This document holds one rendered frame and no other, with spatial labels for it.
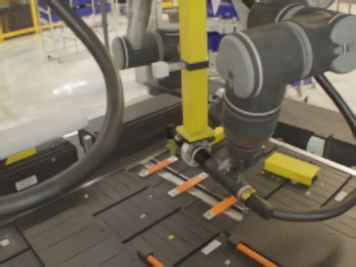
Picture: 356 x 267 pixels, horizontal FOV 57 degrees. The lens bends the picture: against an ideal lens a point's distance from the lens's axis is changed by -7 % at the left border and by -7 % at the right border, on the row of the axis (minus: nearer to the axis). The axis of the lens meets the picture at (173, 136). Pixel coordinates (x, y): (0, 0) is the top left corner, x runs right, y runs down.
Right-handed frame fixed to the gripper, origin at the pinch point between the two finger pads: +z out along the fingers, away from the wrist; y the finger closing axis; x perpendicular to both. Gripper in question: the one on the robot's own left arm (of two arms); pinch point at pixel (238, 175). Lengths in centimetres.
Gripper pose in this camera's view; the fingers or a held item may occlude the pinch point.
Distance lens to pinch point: 83.6
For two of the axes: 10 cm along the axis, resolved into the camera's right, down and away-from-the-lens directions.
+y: 8.7, -3.9, 2.9
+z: 0.4, 6.5, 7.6
